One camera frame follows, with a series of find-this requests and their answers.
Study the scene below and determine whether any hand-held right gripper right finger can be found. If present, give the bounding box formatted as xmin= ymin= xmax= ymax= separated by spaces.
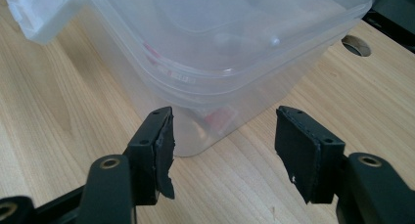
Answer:
xmin=274 ymin=105 xmax=346 ymax=204

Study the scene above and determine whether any clear plastic storage box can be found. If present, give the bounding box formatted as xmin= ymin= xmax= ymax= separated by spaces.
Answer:
xmin=2 ymin=0 xmax=384 ymax=158

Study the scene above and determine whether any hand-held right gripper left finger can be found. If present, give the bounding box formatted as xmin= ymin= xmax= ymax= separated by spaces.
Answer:
xmin=125 ymin=106 xmax=176 ymax=207

